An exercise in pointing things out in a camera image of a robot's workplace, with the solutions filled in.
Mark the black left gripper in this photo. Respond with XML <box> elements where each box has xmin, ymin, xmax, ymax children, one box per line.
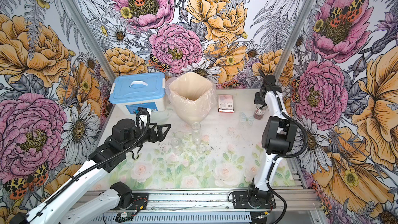
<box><xmin>123</xmin><ymin>122</ymin><xmax>171</xmax><ymax>153</ymax></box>

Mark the tall jar with white lid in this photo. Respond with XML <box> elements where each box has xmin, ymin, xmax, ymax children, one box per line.
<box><xmin>254</xmin><ymin>104</ymin><xmax>267</xmax><ymax>120</ymax></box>

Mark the clear jar with dried flowers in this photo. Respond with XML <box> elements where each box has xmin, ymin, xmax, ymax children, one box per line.
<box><xmin>191</xmin><ymin>122</ymin><xmax>204</xmax><ymax>146</ymax></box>

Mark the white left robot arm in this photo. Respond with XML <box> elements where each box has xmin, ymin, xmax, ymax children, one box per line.
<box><xmin>10</xmin><ymin>118</ymin><xmax>172</xmax><ymax>224</ymax></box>

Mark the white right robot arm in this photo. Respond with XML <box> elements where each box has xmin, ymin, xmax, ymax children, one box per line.
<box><xmin>247</xmin><ymin>82</ymin><xmax>298</xmax><ymax>208</ymax></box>

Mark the pink tea packet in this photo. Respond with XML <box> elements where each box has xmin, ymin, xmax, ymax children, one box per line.
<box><xmin>218</xmin><ymin>94</ymin><xmax>234</xmax><ymax>113</ymax></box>

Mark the bin with plastic liner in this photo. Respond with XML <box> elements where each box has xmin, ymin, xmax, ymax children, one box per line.
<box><xmin>165</xmin><ymin>72</ymin><xmax>217</xmax><ymax>125</ymax></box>

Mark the blue lidded storage box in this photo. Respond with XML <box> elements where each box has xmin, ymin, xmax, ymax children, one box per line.
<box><xmin>109</xmin><ymin>72</ymin><xmax>165</xmax><ymax>115</ymax></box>

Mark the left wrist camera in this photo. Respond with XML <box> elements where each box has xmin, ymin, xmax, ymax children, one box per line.
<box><xmin>134</xmin><ymin>107</ymin><xmax>152</xmax><ymax>125</ymax></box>

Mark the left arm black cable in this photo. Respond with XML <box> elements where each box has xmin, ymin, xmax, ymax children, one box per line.
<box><xmin>27</xmin><ymin>108</ymin><xmax>151</xmax><ymax>218</ymax></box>

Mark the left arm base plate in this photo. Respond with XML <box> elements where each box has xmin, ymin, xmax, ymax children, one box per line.
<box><xmin>112</xmin><ymin>192</ymin><xmax>149</xmax><ymax>211</ymax></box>

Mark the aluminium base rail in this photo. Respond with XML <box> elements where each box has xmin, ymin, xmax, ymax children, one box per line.
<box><xmin>55</xmin><ymin>189</ymin><xmax>330</xmax><ymax>224</ymax></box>

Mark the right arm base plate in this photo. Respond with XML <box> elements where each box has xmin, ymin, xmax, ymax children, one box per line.
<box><xmin>228</xmin><ymin>190</ymin><xmax>276</xmax><ymax>209</ymax></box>

